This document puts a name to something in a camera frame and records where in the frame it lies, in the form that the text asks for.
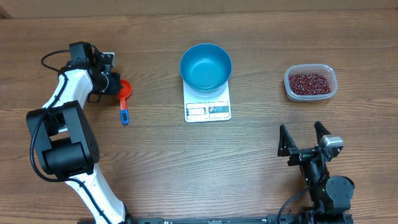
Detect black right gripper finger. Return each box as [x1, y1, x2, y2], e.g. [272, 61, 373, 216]
[277, 124, 297, 157]
[314, 121, 330, 144]

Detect blue metal bowl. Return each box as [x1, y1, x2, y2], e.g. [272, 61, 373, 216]
[179, 43, 233, 93]

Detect orange scoop with blue handle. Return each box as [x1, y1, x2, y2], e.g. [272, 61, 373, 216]
[116, 79, 132, 126]

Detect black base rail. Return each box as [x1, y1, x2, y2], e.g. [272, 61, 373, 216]
[77, 213, 354, 224]

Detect red beans in container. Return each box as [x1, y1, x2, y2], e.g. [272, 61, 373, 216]
[288, 73, 331, 95]

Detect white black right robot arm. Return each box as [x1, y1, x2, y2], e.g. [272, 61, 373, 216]
[275, 121, 355, 223]

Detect white digital kitchen scale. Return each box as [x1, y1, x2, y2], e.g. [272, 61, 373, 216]
[183, 81, 231, 123]

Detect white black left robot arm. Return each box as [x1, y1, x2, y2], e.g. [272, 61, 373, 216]
[26, 42, 134, 223]

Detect clear plastic container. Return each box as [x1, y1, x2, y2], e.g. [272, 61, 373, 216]
[284, 63, 338, 101]

